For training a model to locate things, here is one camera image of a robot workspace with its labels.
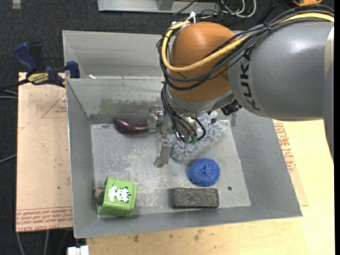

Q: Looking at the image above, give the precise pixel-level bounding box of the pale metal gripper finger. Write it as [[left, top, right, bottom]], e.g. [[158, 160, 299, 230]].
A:
[[153, 136, 172, 169], [147, 106, 164, 132]]

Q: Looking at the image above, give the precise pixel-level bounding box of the purple toy eggplant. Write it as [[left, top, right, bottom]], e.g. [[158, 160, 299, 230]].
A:
[[113, 117, 152, 136]]

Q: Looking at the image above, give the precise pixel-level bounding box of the blue and white knitted cloth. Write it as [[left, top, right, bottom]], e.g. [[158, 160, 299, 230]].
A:
[[169, 112, 224, 161]]

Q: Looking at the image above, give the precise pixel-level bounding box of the grey metal bin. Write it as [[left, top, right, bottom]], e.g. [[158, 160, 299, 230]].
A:
[[62, 30, 303, 239]]

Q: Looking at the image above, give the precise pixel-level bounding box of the round blue sponge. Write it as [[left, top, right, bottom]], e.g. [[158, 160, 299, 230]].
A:
[[187, 157, 221, 188]]

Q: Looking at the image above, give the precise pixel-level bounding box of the dark green flat block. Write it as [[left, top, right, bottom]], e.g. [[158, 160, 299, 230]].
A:
[[169, 187, 220, 209]]

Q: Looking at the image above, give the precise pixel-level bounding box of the green cube with tiger print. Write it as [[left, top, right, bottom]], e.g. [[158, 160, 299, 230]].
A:
[[97, 176, 138, 218]]

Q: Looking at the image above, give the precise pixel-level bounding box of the brown cardboard board, red print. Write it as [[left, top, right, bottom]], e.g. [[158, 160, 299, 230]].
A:
[[15, 72, 309, 233]]

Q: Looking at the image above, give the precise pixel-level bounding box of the black cylinder on white bracket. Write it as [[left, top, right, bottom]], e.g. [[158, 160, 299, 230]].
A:
[[219, 99, 243, 117]]

